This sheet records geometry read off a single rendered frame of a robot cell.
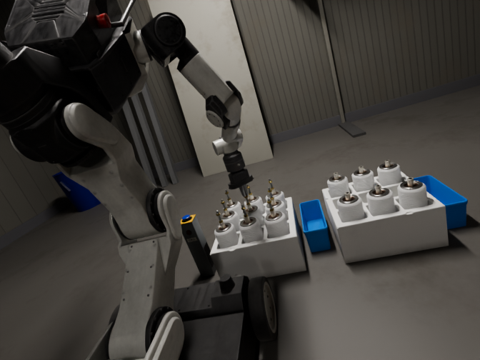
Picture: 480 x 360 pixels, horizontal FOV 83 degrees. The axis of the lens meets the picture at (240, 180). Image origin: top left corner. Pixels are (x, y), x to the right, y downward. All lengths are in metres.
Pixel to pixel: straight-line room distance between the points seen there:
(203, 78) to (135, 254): 0.58
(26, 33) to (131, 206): 0.47
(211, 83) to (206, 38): 2.27
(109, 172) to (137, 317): 0.38
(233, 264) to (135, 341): 0.59
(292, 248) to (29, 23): 1.08
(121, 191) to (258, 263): 0.69
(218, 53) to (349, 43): 1.47
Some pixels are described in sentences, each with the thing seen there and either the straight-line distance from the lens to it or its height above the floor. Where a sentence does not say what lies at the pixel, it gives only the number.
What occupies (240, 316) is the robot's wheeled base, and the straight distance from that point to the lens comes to 0.93.
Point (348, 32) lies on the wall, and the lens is 3.59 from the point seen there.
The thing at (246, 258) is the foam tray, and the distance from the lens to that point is 1.23.
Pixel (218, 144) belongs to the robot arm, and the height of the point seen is 0.61.
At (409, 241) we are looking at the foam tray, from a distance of 1.27.
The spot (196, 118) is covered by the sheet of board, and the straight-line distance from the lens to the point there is 3.09.
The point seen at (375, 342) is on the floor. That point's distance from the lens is 1.02.
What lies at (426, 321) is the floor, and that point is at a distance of 1.07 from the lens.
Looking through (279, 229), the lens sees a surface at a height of 0.21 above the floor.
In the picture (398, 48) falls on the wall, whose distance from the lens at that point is 3.74.
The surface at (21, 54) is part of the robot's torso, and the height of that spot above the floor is 0.98.
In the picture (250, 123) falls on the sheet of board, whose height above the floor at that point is 0.41.
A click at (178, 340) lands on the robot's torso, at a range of 0.82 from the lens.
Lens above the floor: 0.80
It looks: 18 degrees down
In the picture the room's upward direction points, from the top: 19 degrees counter-clockwise
